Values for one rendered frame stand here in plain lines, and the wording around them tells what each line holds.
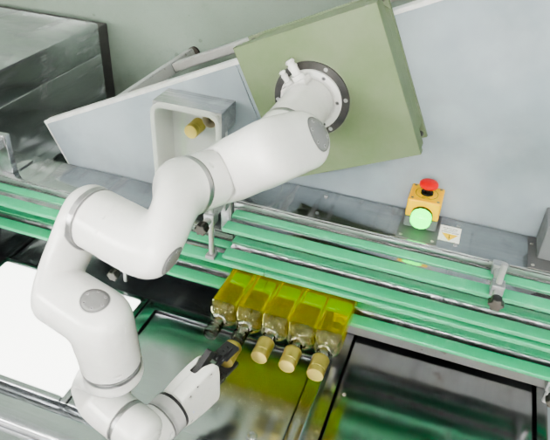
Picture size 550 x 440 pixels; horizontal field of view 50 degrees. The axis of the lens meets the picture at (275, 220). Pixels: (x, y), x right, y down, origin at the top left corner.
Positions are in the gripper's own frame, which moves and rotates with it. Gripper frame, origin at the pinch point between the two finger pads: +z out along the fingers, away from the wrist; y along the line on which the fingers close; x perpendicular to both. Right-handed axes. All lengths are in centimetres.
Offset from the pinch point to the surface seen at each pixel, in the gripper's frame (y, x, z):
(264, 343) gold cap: 1.7, -4.4, 6.5
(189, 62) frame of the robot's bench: 18, 82, 79
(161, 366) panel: -12.6, 17.0, -1.7
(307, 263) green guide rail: 6.0, 0.2, 28.2
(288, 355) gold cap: 1.5, -9.8, 6.9
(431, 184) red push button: 26, -18, 45
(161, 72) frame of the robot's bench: 15, 86, 71
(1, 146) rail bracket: 14, 82, 9
